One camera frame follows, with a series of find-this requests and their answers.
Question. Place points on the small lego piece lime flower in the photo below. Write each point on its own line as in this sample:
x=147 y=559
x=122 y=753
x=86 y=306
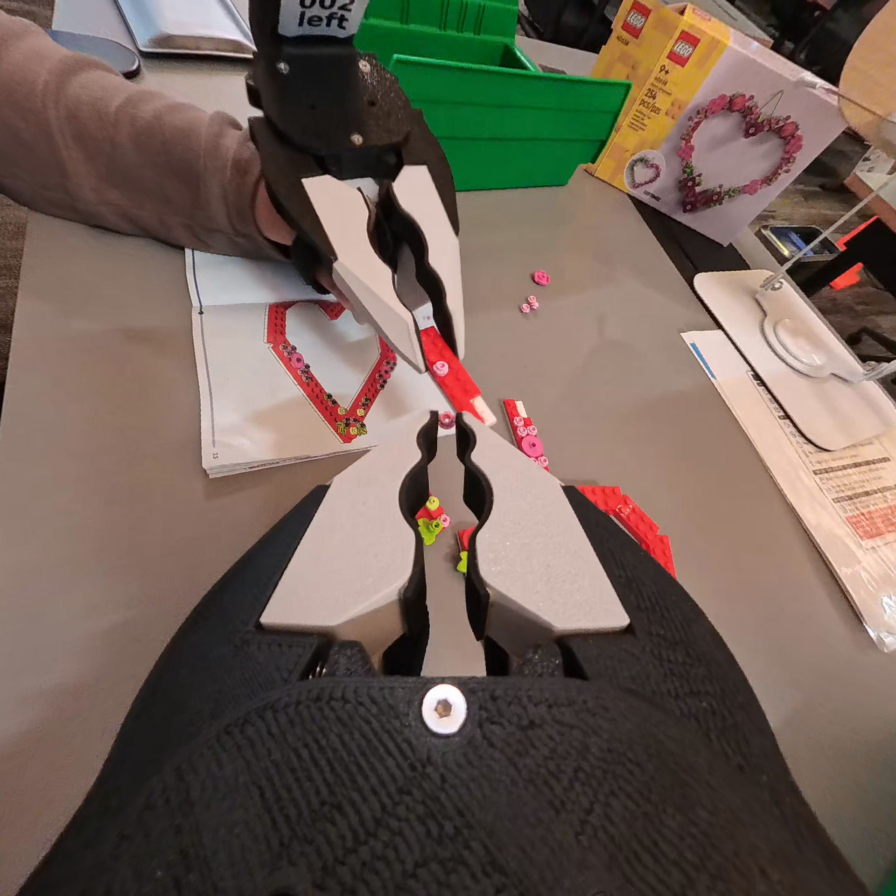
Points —
x=430 y=521

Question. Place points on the silver laptop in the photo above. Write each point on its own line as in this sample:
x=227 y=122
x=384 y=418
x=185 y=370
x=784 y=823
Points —
x=189 y=24

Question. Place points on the red lego strip lime flower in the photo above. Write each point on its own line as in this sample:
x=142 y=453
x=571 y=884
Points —
x=465 y=549

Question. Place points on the orange bracket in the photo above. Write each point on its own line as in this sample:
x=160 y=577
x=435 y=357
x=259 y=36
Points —
x=850 y=269

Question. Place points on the blue and black box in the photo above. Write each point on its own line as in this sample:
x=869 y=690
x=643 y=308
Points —
x=798 y=241

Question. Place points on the red lego strip pink flowers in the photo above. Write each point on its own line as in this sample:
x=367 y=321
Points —
x=525 y=430

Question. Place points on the red lego heart section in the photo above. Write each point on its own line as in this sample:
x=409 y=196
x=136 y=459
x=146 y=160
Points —
x=640 y=521

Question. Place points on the light wooden round panel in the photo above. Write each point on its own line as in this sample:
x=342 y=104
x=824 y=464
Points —
x=871 y=77

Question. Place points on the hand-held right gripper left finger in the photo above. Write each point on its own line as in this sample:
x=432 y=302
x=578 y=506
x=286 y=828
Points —
x=350 y=553

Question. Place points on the lego instruction booklet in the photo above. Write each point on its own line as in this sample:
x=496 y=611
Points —
x=245 y=399

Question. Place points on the light pink lego flowers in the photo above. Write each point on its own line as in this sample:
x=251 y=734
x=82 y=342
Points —
x=529 y=304

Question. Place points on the red lego strip white ends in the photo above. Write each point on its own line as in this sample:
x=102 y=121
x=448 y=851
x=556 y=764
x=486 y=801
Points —
x=451 y=381

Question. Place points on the printed paper in plastic sleeve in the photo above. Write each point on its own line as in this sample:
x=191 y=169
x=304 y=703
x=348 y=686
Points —
x=840 y=504

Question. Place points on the green plastic bin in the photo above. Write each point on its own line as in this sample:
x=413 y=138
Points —
x=441 y=24
x=518 y=126

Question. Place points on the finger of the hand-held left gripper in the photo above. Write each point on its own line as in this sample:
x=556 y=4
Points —
x=441 y=259
x=357 y=259

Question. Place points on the person's left hand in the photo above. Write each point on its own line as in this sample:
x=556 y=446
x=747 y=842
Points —
x=271 y=220

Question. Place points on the lego set box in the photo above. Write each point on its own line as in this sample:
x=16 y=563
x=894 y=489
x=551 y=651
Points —
x=707 y=91

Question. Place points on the person's left forearm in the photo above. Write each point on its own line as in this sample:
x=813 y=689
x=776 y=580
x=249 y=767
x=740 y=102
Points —
x=105 y=140

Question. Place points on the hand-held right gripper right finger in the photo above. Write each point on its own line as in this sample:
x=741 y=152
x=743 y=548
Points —
x=546 y=560

